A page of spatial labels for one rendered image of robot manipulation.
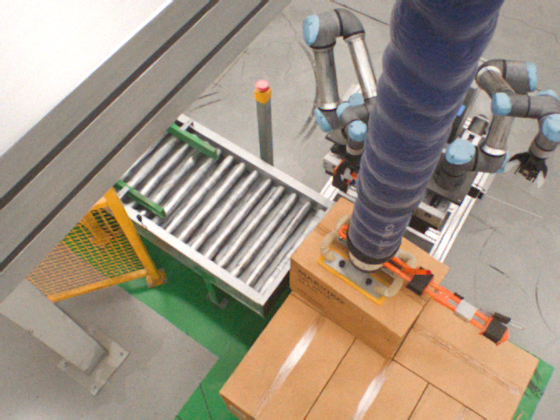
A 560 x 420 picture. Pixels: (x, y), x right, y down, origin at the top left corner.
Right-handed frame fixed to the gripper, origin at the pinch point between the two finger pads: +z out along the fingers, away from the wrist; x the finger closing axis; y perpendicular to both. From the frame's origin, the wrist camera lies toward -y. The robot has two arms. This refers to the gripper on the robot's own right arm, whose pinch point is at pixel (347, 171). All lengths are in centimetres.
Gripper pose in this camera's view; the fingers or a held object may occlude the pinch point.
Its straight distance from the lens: 262.9
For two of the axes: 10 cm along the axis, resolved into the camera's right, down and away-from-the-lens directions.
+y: 8.0, 5.2, -2.9
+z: 0.0, 4.8, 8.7
